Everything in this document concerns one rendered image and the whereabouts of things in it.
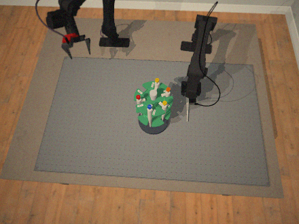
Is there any white pipette with blue button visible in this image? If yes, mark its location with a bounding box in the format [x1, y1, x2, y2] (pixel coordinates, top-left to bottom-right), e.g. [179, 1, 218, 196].
[147, 105, 153, 127]

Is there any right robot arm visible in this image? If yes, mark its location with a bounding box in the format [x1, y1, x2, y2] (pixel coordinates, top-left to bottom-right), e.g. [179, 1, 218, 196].
[46, 0, 130, 49]

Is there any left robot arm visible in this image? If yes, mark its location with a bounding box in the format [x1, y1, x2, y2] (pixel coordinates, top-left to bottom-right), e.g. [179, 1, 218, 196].
[180, 14, 217, 99]

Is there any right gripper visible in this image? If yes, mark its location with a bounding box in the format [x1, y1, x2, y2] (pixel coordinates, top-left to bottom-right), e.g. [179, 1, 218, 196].
[61, 25, 90, 59]

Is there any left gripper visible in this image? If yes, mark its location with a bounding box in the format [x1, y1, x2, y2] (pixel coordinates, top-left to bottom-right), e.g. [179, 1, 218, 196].
[181, 81, 201, 103]

